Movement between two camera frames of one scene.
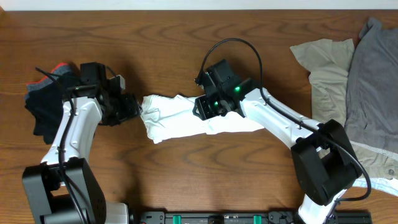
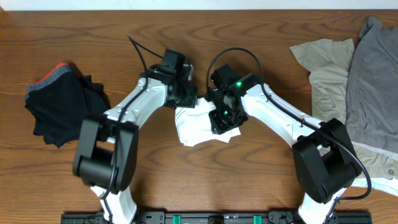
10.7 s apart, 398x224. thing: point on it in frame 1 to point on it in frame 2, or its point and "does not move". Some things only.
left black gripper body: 130,106 to 185,100
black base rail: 245,217 does not move
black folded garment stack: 45,99 does not move
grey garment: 372,94 does not move
